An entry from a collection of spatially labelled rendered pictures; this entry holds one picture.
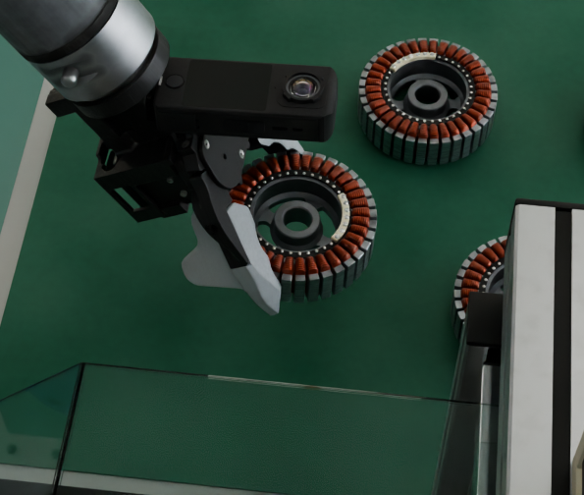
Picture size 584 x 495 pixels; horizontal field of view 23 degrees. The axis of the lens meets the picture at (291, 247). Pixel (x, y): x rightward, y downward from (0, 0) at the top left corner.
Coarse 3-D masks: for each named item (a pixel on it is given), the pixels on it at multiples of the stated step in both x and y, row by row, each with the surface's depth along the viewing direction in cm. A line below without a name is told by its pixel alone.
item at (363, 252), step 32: (256, 160) 103; (288, 160) 102; (320, 160) 102; (256, 192) 101; (288, 192) 103; (320, 192) 103; (352, 192) 101; (256, 224) 102; (320, 224) 102; (352, 224) 99; (288, 256) 98; (320, 256) 98; (352, 256) 99; (288, 288) 98; (320, 288) 99
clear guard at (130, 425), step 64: (64, 384) 69; (128, 384) 68; (192, 384) 68; (256, 384) 68; (0, 448) 70; (64, 448) 66; (128, 448) 66; (192, 448) 66; (256, 448) 66; (320, 448) 66; (384, 448) 66; (448, 448) 66
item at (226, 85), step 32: (192, 64) 91; (224, 64) 91; (256, 64) 91; (288, 64) 91; (160, 96) 89; (192, 96) 89; (224, 96) 89; (256, 96) 89; (288, 96) 89; (320, 96) 89; (160, 128) 90; (192, 128) 90; (224, 128) 90; (256, 128) 89; (288, 128) 89; (320, 128) 89
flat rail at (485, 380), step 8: (488, 352) 72; (496, 352) 72; (488, 360) 71; (496, 360) 71; (480, 368) 72; (488, 368) 71; (496, 368) 71; (480, 376) 72; (488, 376) 71; (496, 376) 71; (480, 384) 71; (488, 384) 71; (496, 384) 71; (480, 392) 71; (488, 392) 70; (496, 392) 70; (480, 400) 70; (488, 400) 70; (496, 400) 70
